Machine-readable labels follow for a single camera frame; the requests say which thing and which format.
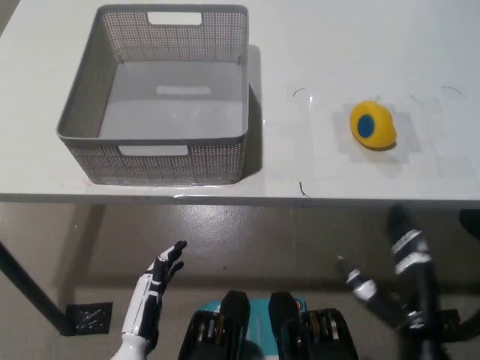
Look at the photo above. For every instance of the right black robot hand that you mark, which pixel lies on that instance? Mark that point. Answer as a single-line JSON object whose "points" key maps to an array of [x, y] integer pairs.
{"points": [[420, 270]]}

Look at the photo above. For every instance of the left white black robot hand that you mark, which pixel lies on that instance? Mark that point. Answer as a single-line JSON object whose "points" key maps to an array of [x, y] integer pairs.
{"points": [[144, 300]]}

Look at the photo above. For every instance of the yellow rubber duck toy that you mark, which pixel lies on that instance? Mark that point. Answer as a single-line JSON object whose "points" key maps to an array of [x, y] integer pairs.
{"points": [[378, 127]]}

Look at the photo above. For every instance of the black teal robot body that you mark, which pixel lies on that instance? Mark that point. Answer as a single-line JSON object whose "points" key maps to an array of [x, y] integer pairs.
{"points": [[232, 330]]}

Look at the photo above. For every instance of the grey perforated plastic basket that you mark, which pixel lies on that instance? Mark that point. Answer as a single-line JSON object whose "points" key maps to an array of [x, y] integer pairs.
{"points": [[90, 112]]}

